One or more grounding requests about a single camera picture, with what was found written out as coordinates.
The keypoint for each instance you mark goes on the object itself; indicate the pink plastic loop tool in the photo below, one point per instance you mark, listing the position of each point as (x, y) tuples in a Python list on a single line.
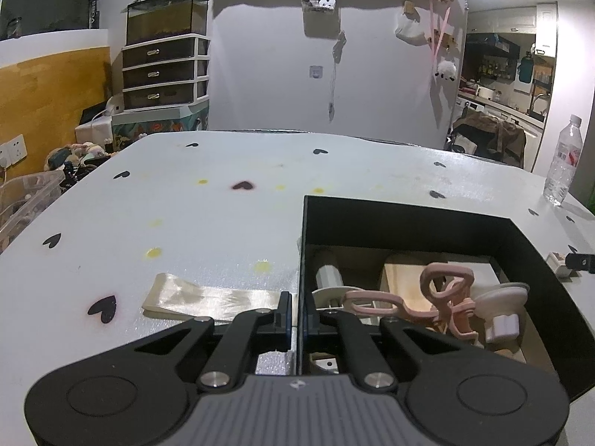
[(395, 304)]

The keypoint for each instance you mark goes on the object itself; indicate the black storage box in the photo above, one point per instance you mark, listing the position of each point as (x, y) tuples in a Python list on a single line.
[(399, 223)]

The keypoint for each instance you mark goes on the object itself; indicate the white plug adapter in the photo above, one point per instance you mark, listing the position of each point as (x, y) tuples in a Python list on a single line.
[(558, 265)]

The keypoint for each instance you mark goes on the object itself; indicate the patterned cabinet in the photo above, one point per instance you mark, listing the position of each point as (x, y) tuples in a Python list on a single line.
[(153, 128)]

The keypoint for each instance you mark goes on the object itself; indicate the plastic drawer unit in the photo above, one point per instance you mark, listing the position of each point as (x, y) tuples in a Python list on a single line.
[(158, 74)]

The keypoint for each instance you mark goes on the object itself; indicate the wall bracket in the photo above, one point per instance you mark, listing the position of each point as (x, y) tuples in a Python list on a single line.
[(320, 3)]

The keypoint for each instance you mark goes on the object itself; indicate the white appliance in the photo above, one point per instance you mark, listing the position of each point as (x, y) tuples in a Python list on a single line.
[(95, 130)]

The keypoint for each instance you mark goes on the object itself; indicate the wooden wall panel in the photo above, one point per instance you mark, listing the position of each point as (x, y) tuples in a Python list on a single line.
[(51, 93)]

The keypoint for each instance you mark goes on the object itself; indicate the clear adhesive wall hook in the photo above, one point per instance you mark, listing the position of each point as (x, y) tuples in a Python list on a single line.
[(315, 72)]

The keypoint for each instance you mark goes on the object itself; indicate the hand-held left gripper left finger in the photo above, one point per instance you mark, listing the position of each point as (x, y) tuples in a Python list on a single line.
[(287, 320)]

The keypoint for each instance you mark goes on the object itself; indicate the pink eyelash curler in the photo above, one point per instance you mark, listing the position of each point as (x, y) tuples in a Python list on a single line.
[(465, 309)]

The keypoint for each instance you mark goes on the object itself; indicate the white wall pouch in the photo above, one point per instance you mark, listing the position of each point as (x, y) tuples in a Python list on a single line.
[(410, 30)]

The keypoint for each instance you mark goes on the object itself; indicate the white wall socket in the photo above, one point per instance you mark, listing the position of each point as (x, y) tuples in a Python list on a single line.
[(13, 151)]

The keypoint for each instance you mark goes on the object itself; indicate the white suction cup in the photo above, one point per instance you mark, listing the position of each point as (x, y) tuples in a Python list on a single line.
[(499, 297)]

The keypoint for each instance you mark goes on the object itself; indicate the chair with brown garment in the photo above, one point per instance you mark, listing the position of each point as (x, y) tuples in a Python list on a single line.
[(492, 134)]

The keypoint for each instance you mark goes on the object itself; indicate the pile of plush toys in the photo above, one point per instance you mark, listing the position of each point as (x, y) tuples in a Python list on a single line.
[(76, 155)]

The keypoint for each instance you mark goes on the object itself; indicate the glass tank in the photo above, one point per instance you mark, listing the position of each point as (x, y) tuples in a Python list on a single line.
[(162, 21)]

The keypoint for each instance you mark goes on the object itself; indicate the white plastic organizer tray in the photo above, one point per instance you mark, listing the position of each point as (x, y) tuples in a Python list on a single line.
[(330, 295)]

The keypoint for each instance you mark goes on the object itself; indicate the clear water bottle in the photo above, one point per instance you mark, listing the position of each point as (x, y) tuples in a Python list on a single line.
[(562, 167)]

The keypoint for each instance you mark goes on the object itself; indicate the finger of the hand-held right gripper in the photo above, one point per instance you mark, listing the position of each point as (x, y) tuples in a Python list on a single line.
[(583, 261)]

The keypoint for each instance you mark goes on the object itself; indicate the clear plastic bin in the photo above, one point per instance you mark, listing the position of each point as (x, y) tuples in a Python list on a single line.
[(28, 204)]

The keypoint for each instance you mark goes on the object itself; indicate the kitchen shelf with bottles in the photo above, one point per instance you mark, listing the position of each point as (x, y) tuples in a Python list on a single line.
[(492, 67)]

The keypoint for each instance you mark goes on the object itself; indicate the cream satin ribbon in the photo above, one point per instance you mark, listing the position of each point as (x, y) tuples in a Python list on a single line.
[(209, 299)]

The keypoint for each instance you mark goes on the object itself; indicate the plush sheep toy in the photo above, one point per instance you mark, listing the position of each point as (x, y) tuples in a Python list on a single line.
[(444, 69)]

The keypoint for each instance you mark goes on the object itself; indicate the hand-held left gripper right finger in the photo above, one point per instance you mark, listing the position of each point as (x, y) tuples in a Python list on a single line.
[(310, 327)]

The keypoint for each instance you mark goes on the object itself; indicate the white cylinder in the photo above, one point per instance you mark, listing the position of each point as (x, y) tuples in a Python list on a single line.
[(329, 276)]

